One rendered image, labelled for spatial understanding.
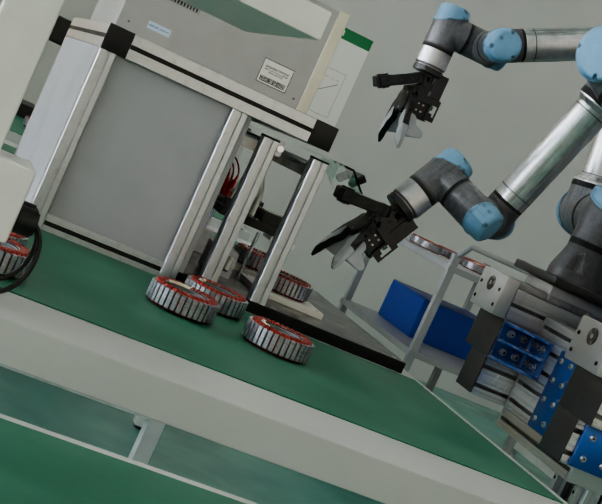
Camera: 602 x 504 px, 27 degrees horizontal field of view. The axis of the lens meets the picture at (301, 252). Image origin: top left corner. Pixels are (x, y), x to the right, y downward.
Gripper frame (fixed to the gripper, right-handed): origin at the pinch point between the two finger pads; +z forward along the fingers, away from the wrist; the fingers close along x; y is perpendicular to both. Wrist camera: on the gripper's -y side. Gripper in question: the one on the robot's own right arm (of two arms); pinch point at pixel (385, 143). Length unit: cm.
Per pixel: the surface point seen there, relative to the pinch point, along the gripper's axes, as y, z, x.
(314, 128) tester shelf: -34, 5, -63
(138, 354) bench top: -62, 40, -133
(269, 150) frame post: -40, 12, -62
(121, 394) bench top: -63, 44, -140
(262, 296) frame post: -30, 37, -61
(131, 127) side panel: -64, 18, -63
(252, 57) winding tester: -47, -2, -50
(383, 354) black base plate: -3, 38, -61
